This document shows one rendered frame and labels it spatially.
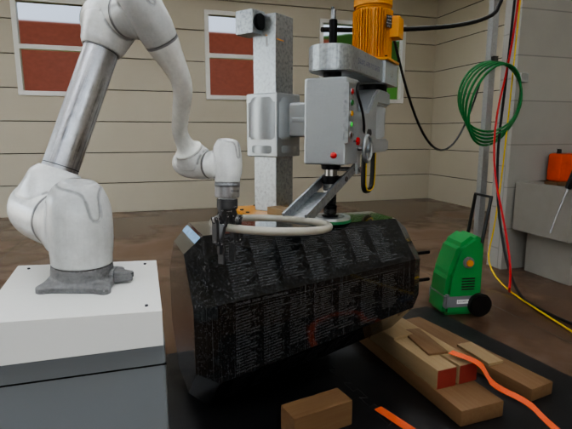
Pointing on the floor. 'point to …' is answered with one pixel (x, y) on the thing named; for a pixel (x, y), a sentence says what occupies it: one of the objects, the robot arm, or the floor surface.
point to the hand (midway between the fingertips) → (226, 254)
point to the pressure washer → (461, 271)
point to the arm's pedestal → (88, 391)
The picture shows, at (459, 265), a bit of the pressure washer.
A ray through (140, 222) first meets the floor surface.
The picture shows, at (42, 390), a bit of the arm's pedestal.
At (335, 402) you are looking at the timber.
